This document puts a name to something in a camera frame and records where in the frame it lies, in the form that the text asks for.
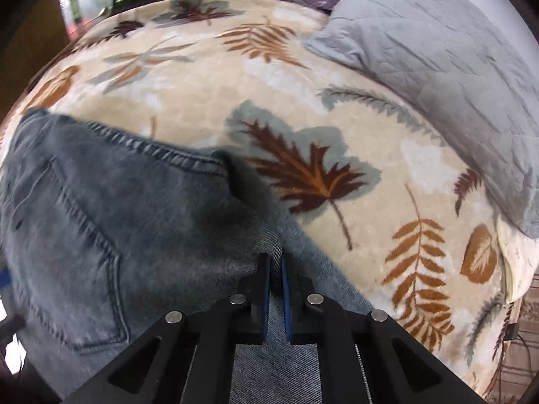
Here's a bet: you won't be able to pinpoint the grey quilted pillow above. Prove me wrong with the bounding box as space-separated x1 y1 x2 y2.
306 0 538 238

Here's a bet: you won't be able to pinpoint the leaf pattern bed blanket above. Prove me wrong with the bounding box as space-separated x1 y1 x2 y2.
1 0 538 396

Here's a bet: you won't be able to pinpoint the grey denim pants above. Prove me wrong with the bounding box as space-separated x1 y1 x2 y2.
1 109 370 403

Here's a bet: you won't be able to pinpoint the glass panel wooden door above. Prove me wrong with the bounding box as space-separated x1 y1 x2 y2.
54 0 124 39

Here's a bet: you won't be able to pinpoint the black charger plug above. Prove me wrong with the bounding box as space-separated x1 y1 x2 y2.
503 322 519 341

